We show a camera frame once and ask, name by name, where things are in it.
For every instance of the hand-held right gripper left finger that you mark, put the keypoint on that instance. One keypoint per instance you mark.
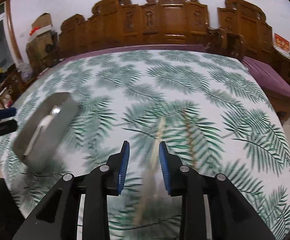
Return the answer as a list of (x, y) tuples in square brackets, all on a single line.
[(123, 170)]

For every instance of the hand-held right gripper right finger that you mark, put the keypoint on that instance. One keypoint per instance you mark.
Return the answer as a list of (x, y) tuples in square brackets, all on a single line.
[(164, 170)]

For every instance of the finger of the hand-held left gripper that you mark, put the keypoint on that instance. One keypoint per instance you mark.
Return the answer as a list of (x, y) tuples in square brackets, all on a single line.
[(2, 128), (5, 113)]

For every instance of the light wooden chopstick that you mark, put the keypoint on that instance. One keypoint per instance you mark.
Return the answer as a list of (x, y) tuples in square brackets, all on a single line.
[(160, 132)]

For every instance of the white plastic spoon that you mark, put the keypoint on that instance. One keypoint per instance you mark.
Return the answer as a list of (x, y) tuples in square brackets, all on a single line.
[(41, 130)]

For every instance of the grey metal tray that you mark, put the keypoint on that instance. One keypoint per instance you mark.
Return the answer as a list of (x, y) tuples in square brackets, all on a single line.
[(47, 145)]

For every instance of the wooden side chair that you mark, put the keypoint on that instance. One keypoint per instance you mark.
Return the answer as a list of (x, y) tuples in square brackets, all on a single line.
[(7, 85)]

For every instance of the clear plastic bag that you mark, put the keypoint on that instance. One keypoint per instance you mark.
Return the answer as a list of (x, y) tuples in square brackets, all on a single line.
[(25, 71)]

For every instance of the person's dark clothing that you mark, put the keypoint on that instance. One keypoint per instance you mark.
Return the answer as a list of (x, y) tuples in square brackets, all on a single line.
[(2, 210)]

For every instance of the large brown cardboard box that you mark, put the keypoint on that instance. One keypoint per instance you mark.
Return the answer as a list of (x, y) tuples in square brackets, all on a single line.
[(41, 47)]

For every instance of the leaf print tablecloth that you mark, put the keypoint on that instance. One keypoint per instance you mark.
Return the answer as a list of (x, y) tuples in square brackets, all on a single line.
[(165, 87)]

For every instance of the open cardboard box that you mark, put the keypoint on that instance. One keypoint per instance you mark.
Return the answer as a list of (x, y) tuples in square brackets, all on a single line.
[(41, 22)]

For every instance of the long purple seat cushion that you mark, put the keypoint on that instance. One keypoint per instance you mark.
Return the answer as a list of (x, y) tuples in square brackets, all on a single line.
[(125, 50)]

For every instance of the square purple seat cushion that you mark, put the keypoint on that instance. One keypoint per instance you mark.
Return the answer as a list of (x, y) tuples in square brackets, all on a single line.
[(267, 77)]

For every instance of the carved wooden headboard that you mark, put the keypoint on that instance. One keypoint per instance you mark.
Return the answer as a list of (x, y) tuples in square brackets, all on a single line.
[(145, 22)]

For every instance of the carved wooden armchair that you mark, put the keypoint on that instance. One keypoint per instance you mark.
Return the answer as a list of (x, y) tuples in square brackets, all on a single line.
[(247, 22)]

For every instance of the red paper card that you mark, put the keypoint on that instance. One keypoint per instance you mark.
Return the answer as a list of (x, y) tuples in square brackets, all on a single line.
[(282, 42)]

